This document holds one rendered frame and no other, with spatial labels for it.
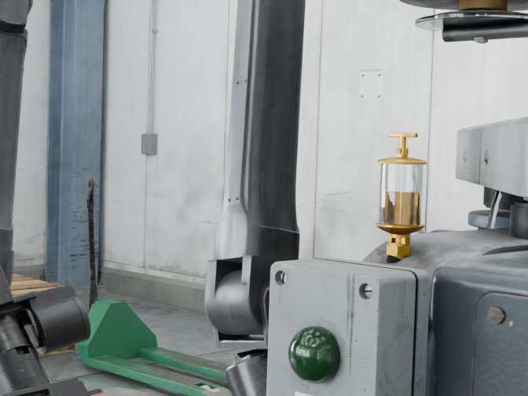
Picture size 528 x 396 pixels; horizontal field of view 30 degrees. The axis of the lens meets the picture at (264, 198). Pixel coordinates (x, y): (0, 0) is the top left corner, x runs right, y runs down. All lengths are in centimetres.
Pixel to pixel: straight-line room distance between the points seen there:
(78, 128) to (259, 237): 826
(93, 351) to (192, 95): 301
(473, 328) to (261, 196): 36
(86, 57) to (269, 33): 828
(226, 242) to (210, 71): 742
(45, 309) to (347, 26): 622
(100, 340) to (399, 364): 568
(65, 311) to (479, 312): 75
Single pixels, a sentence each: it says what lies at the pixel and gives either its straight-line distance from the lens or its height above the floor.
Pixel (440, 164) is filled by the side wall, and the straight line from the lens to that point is 674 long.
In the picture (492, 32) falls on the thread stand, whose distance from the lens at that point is 91.
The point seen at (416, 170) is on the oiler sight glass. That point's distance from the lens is 57.
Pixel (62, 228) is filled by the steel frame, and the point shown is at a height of 56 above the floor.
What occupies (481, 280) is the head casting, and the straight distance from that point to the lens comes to 52.
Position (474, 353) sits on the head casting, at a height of 129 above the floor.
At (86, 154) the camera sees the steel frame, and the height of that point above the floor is 127.
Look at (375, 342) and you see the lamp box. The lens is 50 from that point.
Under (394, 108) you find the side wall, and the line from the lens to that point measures 698.
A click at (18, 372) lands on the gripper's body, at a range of 115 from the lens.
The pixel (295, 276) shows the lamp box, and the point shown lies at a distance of 53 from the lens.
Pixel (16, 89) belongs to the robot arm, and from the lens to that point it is 130.
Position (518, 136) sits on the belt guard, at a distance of 66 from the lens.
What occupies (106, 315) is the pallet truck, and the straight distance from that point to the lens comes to 621.
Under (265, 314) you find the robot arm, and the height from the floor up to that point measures 125.
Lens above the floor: 139
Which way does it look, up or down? 3 degrees down
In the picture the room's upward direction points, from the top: 2 degrees clockwise
